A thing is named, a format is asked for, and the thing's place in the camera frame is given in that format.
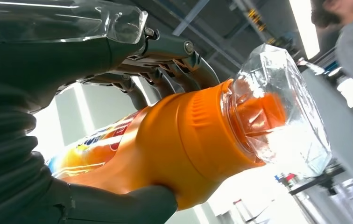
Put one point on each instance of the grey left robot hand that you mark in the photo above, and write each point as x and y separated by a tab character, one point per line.
56	58

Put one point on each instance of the orange bottle with clear cap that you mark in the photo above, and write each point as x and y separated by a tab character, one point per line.
179	139

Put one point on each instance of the ceiling light strip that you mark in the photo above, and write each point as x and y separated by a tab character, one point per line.
303	24

